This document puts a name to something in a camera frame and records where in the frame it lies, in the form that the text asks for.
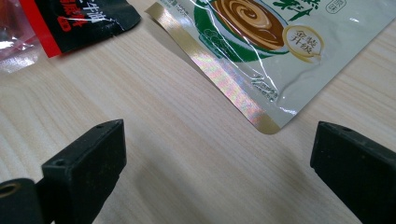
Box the black red sauce packet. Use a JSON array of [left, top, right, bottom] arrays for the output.
[[19, 0, 142, 59]]

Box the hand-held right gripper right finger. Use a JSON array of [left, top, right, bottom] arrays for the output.
[[310, 120, 396, 224]]

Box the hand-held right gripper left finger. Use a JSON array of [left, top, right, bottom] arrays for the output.
[[41, 119, 127, 224]]

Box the white green sauce packet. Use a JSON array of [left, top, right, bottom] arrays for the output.
[[144, 0, 396, 135]]

